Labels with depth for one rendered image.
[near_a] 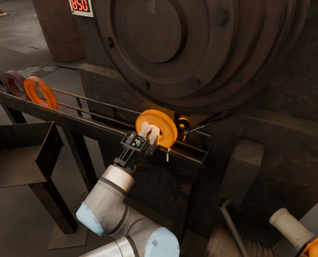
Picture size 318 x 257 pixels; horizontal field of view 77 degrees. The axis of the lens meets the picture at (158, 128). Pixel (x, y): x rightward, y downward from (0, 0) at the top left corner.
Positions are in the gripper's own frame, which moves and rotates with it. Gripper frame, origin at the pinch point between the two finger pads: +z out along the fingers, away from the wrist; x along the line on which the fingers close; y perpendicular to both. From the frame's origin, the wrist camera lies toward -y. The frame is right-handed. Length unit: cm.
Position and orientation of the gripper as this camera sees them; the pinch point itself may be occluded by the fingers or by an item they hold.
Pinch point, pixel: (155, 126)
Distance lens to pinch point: 71.2
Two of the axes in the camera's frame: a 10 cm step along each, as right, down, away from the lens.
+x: -8.7, -3.2, 3.7
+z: 4.8, -7.5, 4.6
